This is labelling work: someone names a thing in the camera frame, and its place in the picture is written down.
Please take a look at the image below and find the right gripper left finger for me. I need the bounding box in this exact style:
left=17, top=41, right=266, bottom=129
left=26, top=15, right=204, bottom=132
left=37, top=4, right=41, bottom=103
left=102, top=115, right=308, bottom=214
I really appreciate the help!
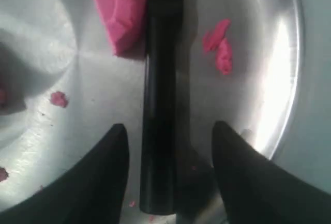
left=1, top=124, right=129, bottom=223

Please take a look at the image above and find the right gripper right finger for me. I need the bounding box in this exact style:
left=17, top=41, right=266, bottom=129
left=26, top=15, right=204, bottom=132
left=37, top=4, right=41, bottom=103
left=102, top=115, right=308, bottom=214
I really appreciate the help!
left=212, top=121, right=330, bottom=223

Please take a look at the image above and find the black knife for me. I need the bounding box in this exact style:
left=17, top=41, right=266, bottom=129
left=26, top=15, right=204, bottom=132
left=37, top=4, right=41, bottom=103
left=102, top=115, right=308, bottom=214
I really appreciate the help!
left=139, top=0, right=197, bottom=216

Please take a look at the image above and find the cut pink dough piece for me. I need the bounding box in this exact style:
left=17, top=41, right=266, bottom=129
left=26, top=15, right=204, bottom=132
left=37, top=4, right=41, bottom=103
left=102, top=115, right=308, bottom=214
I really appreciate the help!
left=94, top=0, right=146, bottom=56

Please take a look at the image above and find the small pink dough crumb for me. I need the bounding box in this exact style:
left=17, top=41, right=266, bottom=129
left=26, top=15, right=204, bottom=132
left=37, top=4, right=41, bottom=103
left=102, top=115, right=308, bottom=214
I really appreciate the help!
left=50, top=91, right=69, bottom=108

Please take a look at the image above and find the pink crumb bottom right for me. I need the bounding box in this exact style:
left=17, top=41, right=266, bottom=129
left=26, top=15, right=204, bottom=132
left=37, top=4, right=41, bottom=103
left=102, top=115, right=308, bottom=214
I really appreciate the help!
left=0, top=167, right=9, bottom=182

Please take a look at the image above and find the round steel plate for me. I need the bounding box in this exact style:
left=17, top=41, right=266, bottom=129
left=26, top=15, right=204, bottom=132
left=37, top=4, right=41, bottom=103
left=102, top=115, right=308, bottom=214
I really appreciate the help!
left=1, top=0, right=301, bottom=223

